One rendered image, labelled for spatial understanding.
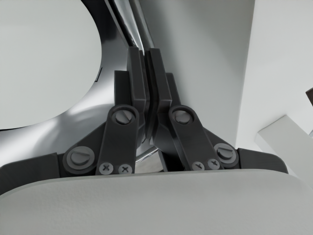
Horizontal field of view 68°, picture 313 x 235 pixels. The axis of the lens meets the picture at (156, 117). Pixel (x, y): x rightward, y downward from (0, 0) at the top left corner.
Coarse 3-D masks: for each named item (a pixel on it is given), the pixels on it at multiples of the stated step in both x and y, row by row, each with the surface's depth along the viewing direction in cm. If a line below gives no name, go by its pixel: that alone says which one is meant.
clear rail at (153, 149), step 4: (152, 148) 27; (156, 148) 27; (144, 152) 27; (148, 152) 27; (152, 152) 27; (140, 156) 27; (144, 156) 27; (148, 156) 27; (136, 160) 27; (140, 160) 27
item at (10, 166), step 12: (48, 156) 8; (60, 156) 8; (0, 168) 8; (12, 168) 8; (24, 168) 8; (36, 168) 8; (48, 168) 8; (60, 168) 8; (0, 180) 7; (12, 180) 7; (24, 180) 7; (36, 180) 7; (0, 192) 7
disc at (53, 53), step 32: (0, 0) 10; (32, 0) 10; (64, 0) 11; (0, 32) 11; (32, 32) 11; (64, 32) 12; (96, 32) 13; (0, 64) 12; (32, 64) 13; (64, 64) 13; (96, 64) 14; (0, 96) 13; (32, 96) 14; (64, 96) 15; (0, 128) 15
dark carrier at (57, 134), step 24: (96, 0) 12; (96, 24) 13; (120, 48) 15; (96, 96) 17; (48, 120) 16; (72, 120) 17; (96, 120) 19; (0, 144) 16; (24, 144) 17; (48, 144) 18; (72, 144) 19; (144, 144) 25
